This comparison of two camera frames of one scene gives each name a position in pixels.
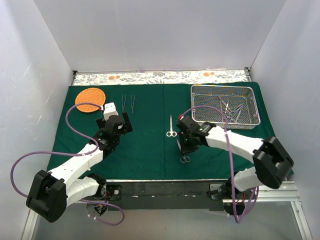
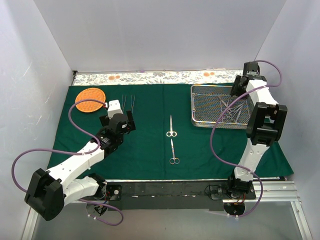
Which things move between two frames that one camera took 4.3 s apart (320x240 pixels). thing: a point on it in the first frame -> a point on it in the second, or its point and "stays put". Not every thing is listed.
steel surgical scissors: x=184 y=158 -> x=174 y=160
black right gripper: x=184 y=146 -> x=236 y=86
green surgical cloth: x=151 y=151 stays put
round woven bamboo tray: x=90 y=95 stays put
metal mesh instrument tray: x=239 y=104 stays put
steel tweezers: x=132 y=105 stays put
